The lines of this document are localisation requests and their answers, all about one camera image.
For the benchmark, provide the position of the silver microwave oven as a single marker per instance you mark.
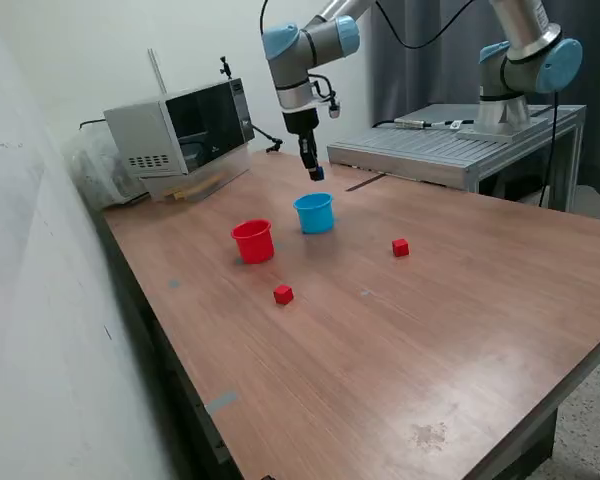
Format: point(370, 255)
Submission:
point(145, 130)

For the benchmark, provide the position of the blue cube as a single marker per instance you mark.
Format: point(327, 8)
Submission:
point(321, 173)

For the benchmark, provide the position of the red cube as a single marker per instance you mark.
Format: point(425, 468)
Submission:
point(283, 295)
point(400, 248)

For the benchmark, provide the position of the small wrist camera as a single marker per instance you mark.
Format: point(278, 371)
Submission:
point(334, 111)

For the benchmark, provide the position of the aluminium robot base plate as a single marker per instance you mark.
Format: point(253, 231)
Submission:
point(530, 131)

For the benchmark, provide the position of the red plastic cup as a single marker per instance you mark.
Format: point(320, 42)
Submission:
point(252, 245)

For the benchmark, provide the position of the white warning tag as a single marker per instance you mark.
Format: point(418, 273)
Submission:
point(456, 124)

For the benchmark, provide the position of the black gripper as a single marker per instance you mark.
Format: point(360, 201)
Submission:
point(301, 122)

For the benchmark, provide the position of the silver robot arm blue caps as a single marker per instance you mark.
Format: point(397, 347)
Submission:
point(522, 25)

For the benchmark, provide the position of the gray plastic bag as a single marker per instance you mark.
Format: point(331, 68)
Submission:
point(95, 175)

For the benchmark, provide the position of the thin white rod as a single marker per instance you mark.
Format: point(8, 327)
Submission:
point(157, 75)

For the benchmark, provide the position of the dark gray curtain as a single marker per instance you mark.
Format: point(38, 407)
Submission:
point(430, 75)

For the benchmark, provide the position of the blue plastic cup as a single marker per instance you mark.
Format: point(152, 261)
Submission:
point(315, 217)

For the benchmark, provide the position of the wooden sticks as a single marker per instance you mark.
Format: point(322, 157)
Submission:
point(180, 194)

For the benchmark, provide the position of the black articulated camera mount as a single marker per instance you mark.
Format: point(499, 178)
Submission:
point(275, 145)

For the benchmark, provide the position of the aluminium profile robot stand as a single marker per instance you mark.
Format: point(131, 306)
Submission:
point(405, 150)

